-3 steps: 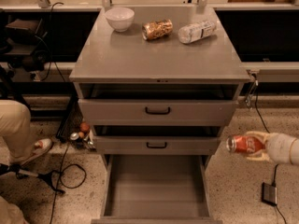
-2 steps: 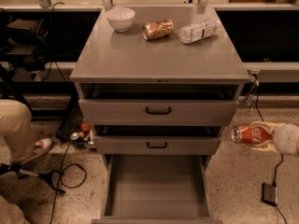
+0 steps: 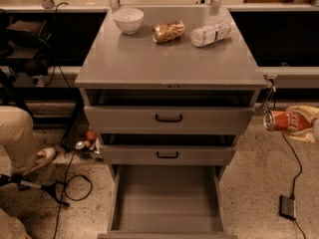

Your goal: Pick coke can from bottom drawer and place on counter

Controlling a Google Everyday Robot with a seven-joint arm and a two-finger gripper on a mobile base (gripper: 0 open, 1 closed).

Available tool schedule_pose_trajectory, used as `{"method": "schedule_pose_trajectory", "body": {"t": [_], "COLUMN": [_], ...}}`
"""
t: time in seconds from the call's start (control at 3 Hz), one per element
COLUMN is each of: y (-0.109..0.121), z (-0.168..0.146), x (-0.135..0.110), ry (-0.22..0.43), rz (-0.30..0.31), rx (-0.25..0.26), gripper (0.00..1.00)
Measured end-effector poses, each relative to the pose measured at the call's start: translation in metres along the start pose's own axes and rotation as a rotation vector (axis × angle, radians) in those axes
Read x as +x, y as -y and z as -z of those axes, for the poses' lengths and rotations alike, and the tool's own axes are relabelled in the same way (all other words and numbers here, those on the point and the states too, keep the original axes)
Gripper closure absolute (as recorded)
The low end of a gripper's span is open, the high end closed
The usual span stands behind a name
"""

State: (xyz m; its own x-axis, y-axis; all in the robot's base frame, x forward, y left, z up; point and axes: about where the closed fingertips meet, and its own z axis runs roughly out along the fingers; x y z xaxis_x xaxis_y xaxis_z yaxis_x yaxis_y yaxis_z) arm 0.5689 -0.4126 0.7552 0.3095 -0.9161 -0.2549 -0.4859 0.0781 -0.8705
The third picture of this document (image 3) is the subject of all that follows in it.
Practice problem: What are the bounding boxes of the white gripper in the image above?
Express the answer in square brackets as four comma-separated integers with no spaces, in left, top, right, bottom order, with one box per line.
[287,106,319,143]

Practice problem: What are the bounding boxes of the red coke can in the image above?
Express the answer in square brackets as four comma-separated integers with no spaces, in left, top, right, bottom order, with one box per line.
[263,111,312,132]

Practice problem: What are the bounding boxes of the grey middle drawer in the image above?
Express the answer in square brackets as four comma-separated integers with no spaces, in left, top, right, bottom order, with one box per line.
[100,145,235,165]

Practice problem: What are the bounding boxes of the grey drawer cabinet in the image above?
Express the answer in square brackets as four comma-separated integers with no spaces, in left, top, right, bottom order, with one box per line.
[74,5,269,171]

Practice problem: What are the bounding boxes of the brown patterned can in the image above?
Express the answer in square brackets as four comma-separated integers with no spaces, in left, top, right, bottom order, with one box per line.
[152,21,185,44]

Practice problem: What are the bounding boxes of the grey open bottom drawer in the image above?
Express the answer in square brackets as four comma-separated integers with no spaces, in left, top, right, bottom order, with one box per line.
[98,165,238,239]

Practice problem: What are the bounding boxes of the grey top drawer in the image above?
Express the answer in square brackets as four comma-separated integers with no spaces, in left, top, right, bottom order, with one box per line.
[85,106,254,135]

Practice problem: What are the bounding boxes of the black power adapter box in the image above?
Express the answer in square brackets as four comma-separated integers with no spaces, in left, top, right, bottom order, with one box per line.
[279,195,296,220]

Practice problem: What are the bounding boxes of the clear plastic water bottle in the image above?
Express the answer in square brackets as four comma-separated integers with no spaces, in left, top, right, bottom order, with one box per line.
[190,21,231,48]

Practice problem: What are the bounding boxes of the white bowl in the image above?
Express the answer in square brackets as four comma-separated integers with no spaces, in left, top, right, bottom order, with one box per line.
[113,8,144,34]

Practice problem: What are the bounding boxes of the pile of small objects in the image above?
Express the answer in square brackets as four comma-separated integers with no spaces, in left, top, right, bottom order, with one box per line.
[75,129,103,160]

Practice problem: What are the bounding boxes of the white red sneaker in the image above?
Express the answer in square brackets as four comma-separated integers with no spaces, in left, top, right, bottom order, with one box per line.
[21,147,57,176]

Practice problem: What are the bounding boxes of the person leg beige trousers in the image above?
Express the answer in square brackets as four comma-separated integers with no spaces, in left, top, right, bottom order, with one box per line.
[0,107,37,174]

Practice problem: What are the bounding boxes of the black equipment on left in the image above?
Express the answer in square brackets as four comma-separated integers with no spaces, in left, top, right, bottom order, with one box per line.
[0,10,54,87]

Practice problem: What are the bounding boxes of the black tripod stand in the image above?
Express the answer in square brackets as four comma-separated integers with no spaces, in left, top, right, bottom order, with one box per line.
[0,174,69,206]

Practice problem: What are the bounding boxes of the black adapter cable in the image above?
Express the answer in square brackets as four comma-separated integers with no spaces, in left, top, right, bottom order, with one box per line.
[280,131,308,239]

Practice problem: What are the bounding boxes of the metal clamp bracket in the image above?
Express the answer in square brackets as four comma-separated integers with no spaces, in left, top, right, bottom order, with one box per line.
[261,75,277,114]

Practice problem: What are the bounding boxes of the black floor cable loop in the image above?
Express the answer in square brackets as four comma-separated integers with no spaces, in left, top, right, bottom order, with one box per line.
[52,151,95,239]

